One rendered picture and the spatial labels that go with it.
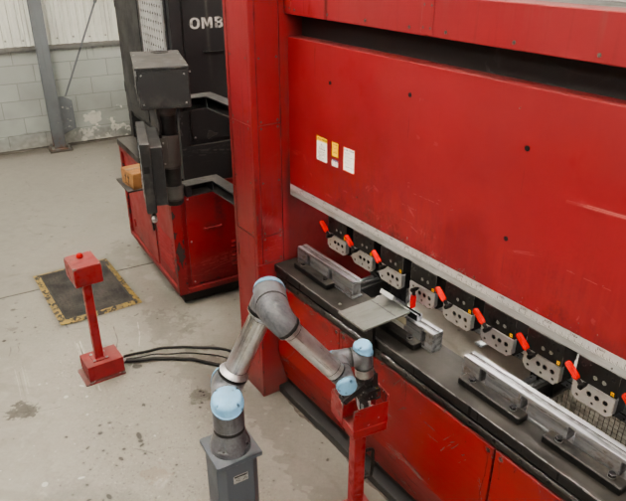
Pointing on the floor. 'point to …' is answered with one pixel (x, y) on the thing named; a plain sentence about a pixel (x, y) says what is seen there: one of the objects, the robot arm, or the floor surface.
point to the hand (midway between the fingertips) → (362, 415)
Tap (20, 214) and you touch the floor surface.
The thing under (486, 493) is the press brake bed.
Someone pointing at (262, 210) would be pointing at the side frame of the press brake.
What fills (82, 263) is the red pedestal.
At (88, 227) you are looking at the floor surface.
